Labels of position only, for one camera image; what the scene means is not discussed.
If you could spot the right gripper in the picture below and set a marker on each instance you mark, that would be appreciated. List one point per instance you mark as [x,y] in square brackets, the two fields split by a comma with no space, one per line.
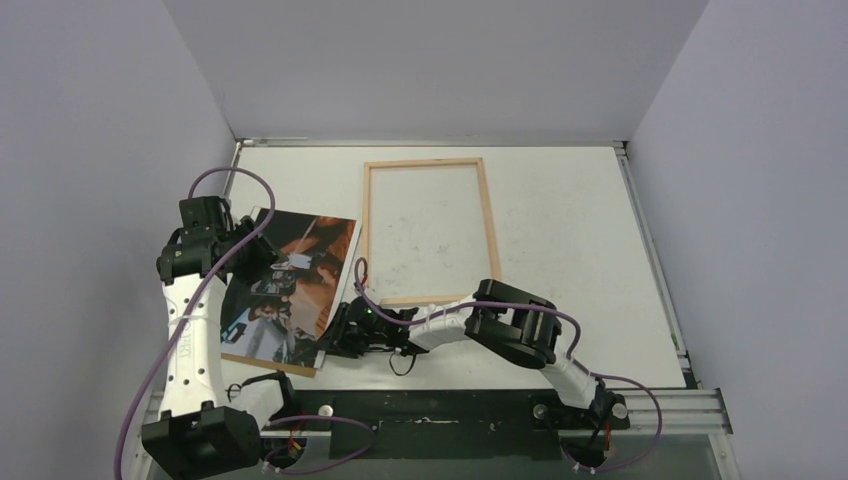
[346,332]

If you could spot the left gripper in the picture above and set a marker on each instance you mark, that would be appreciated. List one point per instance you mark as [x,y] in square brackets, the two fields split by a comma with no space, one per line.
[265,258]

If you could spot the brown cardboard backing board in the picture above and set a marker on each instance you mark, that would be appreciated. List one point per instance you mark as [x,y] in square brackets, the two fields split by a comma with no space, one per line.
[307,372]

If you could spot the glossy photo print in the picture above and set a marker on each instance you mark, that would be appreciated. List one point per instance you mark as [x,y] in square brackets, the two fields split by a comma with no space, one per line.
[281,317]

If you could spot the clear acrylic sheet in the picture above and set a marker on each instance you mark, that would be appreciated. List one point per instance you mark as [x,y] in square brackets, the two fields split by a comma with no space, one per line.
[430,228]

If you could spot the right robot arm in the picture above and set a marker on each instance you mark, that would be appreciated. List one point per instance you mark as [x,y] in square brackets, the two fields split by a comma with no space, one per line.
[517,326]

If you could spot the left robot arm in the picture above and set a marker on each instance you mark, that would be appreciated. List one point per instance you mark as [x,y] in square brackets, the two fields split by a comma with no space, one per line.
[200,432]

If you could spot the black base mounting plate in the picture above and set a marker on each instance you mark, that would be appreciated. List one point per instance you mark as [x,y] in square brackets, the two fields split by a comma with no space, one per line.
[428,442]

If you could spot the aluminium front rail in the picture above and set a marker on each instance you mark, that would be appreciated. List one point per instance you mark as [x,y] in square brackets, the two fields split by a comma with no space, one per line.
[683,411]

